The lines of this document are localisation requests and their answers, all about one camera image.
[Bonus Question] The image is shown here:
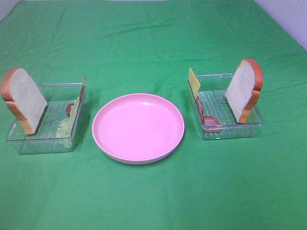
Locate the yellow cheese slice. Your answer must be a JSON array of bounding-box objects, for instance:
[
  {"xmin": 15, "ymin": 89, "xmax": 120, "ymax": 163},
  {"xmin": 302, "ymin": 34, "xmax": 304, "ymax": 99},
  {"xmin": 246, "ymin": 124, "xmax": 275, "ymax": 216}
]
[{"xmin": 188, "ymin": 68, "xmax": 201, "ymax": 100}]

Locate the bacon strip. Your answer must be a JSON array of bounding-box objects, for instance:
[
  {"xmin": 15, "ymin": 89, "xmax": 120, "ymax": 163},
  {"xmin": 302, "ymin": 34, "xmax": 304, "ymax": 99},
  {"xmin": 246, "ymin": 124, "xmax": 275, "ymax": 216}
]
[
  {"xmin": 66, "ymin": 76, "xmax": 87, "ymax": 116},
  {"xmin": 196, "ymin": 95, "xmax": 221, "ymax": 127}
]

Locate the bread slice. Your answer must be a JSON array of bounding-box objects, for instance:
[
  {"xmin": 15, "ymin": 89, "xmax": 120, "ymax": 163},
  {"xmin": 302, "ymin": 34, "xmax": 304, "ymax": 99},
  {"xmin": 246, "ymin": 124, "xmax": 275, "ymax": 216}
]
[
  {"xmin": 225, "ymin": 58, "xmax": 263, "ymax": 124},
  {"xmin": 0, "ymin": 67, "xmax": 47, "ymax": 135}
]

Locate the green lettuce leaf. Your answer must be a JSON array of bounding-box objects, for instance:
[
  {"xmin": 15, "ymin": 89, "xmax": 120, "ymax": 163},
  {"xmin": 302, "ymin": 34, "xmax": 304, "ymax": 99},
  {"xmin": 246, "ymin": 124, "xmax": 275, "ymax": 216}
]
[{"xmin": 56, "ymin": 97, "xmax": 80, "ymax": 138}]

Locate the pink round plate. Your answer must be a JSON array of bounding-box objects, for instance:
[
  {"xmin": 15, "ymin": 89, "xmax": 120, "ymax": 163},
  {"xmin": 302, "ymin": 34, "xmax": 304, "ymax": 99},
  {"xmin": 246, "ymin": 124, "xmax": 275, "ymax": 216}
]
[{"xmin": 92, "ymin": 93, "xmax": 185, "ymax": 165}]

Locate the right clear plastic container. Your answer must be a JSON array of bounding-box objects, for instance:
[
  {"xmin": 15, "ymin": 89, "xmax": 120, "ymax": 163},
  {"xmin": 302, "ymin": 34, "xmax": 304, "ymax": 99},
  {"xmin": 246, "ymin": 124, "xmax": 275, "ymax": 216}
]
[{"xmin": 188, "ymin": 73, "xmax": 263, "ymax": 140}]

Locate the clear plastic container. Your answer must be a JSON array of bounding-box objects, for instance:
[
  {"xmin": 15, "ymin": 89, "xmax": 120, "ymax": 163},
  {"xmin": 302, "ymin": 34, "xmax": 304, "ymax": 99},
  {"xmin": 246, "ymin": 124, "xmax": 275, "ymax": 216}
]
[
  {"xmin": 5, "ymin": 82, "xmax": 86, "ymax": 154},
  {"xmin": 188, "ymin": 73, "xmax": 263, "ymax": 140}
]

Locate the green tablecloth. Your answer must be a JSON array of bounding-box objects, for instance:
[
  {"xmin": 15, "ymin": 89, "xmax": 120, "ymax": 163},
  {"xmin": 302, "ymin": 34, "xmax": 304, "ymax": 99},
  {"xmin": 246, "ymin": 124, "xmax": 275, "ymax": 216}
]
[{"xmin": 0, "ymin": 0, "xmax": 307, "ymax": 230}]

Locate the left clear plastic container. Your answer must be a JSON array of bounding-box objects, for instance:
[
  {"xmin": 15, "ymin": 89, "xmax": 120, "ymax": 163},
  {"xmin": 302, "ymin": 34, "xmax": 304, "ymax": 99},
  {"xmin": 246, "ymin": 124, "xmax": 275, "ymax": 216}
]
[{"xmin": 5, "ymin": 82, "xmax": 86, "ymax": 154}]

